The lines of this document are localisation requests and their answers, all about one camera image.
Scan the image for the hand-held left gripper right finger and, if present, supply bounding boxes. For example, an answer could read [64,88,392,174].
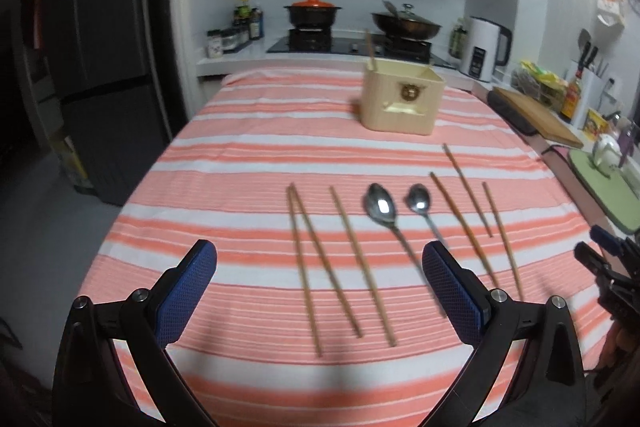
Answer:
[421,241,588,427]

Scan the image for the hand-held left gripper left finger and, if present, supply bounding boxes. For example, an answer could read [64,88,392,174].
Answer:
[52,239,218,427]

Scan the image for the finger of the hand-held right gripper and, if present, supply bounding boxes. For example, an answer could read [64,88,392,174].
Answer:
[589,225,640,269]
[573,242,632,295]

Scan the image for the small metal spoon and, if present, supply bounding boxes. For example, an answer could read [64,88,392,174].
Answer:
[406,184,449,252]

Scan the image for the large metal spoon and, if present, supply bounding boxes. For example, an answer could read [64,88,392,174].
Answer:
[364,183,431,279]

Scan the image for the beige utensil holder box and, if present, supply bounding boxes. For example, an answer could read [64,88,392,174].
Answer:
[359,60,447,136]

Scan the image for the person's right hand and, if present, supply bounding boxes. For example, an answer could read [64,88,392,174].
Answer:
[601,321,640,375]

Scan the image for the green draining mat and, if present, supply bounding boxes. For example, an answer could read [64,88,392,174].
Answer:
[566,147,640,234]

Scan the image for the white teapot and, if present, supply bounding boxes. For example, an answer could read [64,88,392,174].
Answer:
[592,134,624,176]

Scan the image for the orange white striped tablecloth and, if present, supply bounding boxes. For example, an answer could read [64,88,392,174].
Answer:
[75,67,607,427]

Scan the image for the purple cup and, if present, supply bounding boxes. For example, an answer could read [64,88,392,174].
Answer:
[616,126,640,158]

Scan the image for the yellow seasoning box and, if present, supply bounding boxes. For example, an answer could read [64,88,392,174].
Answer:
[584,108,610,140]

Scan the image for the wooden cutting board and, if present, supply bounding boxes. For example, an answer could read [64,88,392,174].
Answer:
[492,87,586,150]

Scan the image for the brown sauce bottle yellow label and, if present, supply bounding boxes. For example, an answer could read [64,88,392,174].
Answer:
[559,74,585,124]

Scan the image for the white knife holder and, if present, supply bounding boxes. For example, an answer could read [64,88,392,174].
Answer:
[569,61,614,131]

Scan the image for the black cutting board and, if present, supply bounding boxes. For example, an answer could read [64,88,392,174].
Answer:
[486,89,540,138]

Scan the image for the yellow snack packets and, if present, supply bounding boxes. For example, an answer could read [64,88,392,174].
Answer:
[510,60,572,108]

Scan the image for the white electric kettle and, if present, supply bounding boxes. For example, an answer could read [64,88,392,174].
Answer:
[458,16,514,83]

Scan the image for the green glass bottle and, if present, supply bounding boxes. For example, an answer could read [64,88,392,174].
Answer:
[448,19,468,58]

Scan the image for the dark grey refrigerator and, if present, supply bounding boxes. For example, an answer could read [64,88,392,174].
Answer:
[42,0,175,208]

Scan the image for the dark spice jars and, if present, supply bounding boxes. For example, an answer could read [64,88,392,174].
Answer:
[222,27,251,54]

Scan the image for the black wok with glass lid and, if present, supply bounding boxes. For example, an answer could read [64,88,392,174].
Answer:
[370,4,444,42]

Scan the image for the group of dark sauce bottles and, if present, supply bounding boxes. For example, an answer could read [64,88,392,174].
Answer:
[231,0,265,42]

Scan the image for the black gas stove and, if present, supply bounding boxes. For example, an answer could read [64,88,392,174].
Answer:
[266,28,455,68]

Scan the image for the black clay pot orange lid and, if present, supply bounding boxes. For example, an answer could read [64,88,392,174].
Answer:
[283,0,344,30]

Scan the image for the dark power cable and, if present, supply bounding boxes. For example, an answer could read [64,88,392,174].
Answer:
[541,143,572,164]

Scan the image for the black handled knives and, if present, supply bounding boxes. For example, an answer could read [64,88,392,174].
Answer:
[576,45,601,76]

